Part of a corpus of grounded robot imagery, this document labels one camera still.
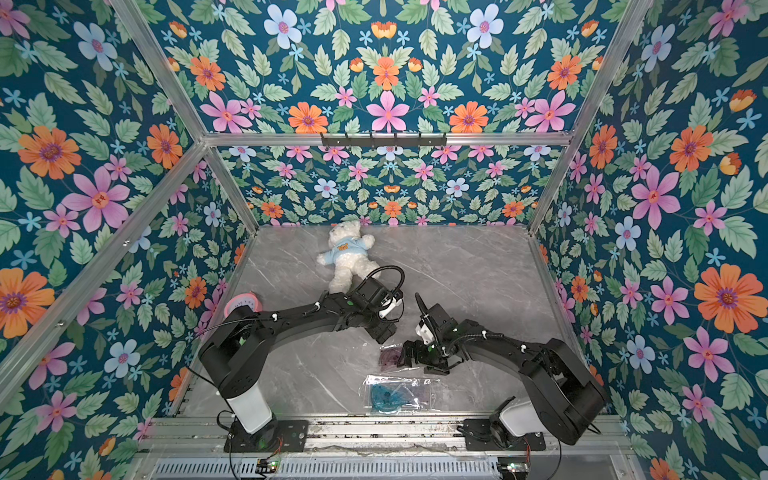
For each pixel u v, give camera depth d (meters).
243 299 0.96
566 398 0.43
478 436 0.72
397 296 0.82
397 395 0.80
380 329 0.80
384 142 0.93
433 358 0.74
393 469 0.77
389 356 0.86
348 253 1.01
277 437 0.68
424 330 0.82
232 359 0.47
